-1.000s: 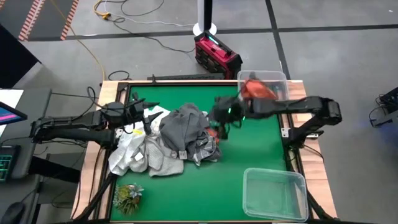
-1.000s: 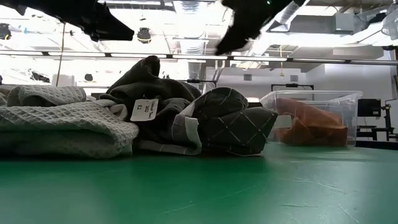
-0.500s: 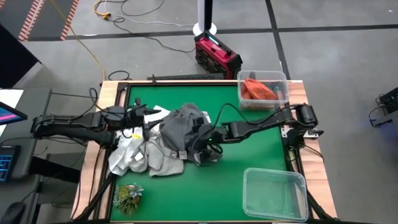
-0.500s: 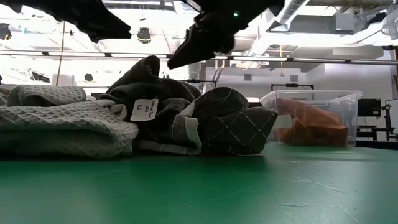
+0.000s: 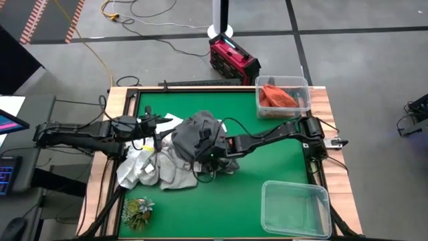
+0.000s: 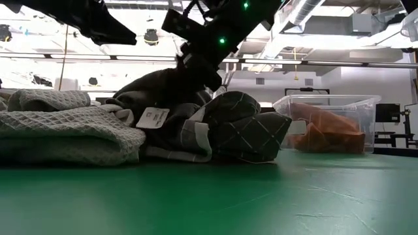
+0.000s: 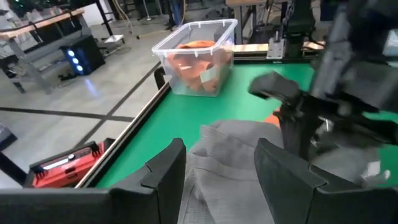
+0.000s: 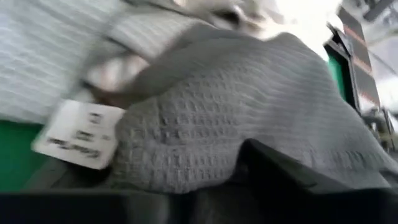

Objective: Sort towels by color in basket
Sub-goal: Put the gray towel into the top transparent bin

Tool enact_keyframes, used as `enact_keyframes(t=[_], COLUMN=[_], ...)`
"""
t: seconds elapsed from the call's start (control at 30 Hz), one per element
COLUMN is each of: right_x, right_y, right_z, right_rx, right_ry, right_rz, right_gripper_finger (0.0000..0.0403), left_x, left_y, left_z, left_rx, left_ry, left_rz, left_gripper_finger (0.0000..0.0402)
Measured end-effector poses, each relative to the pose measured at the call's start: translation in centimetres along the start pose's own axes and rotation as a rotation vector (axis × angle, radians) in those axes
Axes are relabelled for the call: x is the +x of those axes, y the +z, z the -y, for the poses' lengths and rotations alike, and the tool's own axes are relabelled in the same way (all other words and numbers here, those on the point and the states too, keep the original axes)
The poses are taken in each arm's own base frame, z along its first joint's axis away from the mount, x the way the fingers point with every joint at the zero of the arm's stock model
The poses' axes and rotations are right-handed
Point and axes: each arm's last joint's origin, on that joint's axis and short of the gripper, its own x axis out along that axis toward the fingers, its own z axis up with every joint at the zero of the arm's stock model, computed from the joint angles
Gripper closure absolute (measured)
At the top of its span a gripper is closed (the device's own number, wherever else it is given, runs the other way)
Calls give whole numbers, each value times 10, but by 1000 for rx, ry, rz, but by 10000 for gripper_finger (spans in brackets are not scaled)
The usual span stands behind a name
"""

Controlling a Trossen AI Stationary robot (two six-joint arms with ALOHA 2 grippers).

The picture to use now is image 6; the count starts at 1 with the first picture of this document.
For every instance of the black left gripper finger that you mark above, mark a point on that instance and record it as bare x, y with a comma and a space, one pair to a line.
111, 32

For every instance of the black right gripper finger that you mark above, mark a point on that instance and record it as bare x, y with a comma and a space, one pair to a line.
210, 80

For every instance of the dark grey plain towel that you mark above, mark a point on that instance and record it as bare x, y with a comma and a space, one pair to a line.
153, 88

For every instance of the white pink-striped towel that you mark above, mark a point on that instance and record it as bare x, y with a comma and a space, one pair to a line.
124, 115

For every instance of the light grey waffle towel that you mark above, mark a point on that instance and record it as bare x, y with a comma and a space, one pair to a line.
65, 130

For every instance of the white patterned towel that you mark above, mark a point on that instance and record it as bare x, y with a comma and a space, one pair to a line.
2, 101

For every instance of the clear plastic bin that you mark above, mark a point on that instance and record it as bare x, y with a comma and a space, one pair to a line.
372, 107
409, 26

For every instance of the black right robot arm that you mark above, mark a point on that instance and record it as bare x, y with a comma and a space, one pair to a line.
238, 19

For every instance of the orange towel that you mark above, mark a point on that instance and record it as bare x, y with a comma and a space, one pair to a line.
326, 130

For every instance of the black computer monitor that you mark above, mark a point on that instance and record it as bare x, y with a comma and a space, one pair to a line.
387, 112

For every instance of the black ceiling-hung camera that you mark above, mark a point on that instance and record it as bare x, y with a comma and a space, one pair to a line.
151, 36

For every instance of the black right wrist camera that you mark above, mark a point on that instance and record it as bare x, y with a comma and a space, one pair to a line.
179, 23

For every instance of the horizontal rig rail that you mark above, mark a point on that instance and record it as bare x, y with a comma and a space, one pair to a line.
326, 62

